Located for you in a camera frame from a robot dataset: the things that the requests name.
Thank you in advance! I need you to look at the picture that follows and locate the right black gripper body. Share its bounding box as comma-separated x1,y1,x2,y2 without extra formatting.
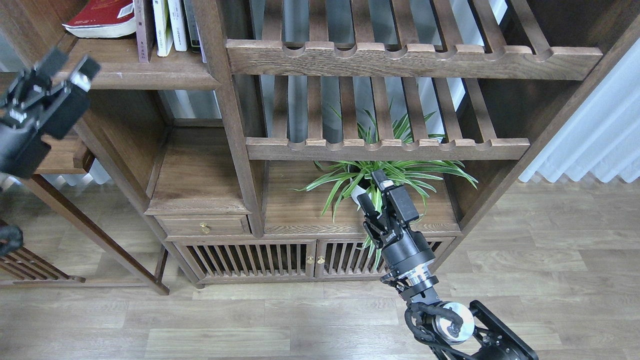
364,212,435,280

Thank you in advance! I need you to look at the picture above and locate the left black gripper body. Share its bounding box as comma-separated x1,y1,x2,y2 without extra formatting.
0,107,52,179

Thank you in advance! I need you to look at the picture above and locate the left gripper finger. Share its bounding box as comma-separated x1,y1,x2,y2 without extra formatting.
1,47,69,121

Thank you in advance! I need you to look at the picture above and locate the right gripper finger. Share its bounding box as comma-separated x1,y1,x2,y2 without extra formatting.
357,193,386,231

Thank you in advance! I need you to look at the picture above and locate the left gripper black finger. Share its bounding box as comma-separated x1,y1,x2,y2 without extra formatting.
42,55,101,140

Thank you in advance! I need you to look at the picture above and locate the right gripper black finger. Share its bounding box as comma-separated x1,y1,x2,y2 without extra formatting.
371,170,419,225

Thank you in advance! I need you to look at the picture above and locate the red cover book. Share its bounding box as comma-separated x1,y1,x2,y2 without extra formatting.
62,0,137,39

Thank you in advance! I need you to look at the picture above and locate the dark maroon book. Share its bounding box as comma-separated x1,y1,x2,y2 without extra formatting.
134,0,156,63

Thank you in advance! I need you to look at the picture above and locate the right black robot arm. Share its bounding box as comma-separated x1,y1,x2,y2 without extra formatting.
358,170,538,360

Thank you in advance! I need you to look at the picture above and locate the spider plant in white pot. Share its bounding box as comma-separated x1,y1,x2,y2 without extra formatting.
288,109,478,267

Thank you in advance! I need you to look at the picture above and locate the dark spine upright book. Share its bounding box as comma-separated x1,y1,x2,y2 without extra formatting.
183,0,201,53

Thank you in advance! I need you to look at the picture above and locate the pale purple upright book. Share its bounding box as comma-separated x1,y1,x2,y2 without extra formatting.
192,26,208,64

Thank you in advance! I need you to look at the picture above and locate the white spine upright book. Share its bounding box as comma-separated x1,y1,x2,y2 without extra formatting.
167,0,188,51

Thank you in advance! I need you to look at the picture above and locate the dark wooden bookshelf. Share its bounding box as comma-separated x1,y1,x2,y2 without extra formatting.
1,0,639,288

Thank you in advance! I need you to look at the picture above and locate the brass drawer knob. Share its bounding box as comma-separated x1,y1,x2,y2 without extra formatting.
199,222,211,235

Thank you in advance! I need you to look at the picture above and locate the white curtain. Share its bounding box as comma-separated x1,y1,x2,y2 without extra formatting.
519,41,640,183

